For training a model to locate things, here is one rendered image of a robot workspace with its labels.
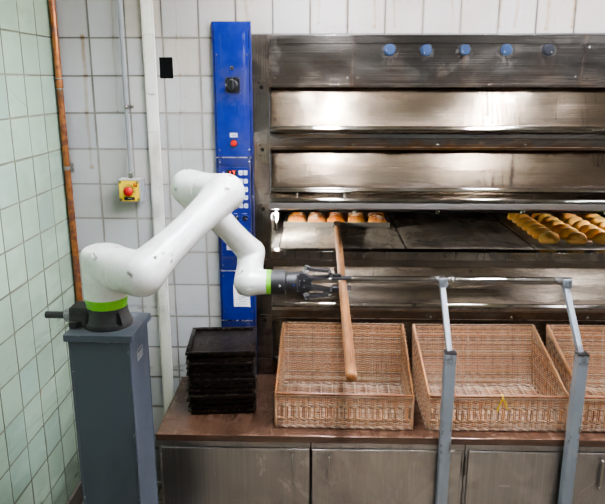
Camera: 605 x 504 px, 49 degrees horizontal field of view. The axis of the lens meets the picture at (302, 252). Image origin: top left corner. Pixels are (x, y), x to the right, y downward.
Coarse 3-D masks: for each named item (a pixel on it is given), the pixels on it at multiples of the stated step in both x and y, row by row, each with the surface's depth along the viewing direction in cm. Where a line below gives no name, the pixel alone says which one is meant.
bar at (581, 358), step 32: (448, 320) 249; (576, 320) 248; (448, 352) 242; (576, 352) 242; (448, 384) 244; (576, 384) 242; (448, 416) 247; (576, 416) 246; (448, 448) 250; (576, 448) 249; (448, 480) 254
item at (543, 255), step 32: (288, 256) 295; (320, 256) 295; (352, 256) 294; (384, 256) 294; (416, 256) 293; (448, 256) 293; (480, 256) 293; (512, 256) 292; (544, 256) 292; (576, 256) 291
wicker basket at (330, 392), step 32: (288, 352) 300; (320, 352) 299; (384, 352) 298; (288, 384) 297; (320, 384) 297; (352, 384) 297; (384, 384) 297; (288, 416) 261; (320, 416) 260; (352, 416) 270; (384, 416) 259
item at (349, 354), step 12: (336, 228) 325; (336, 240) 302; (336, 252) 284; (348, 300) 224; (348, 312) 210; (348, 324) 200; (348, 336) 190; (348, 348) 182; (348, 360) 174; (348, 372) 168
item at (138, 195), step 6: (120, 180) 281; (126, 180) 281; (132, 180) 281; (138, 180) 281; (120, 186) 282; (126, 186) 282; (132, 186) 282; (138, 186) 281; (144, 186) 288; (120, 192) 282; (138, 192) 282; (144, 192) 288; (120, 198) 283; (126, 198) 283; (132, 198) 283; (138, 198) 283; (144, 198) 288
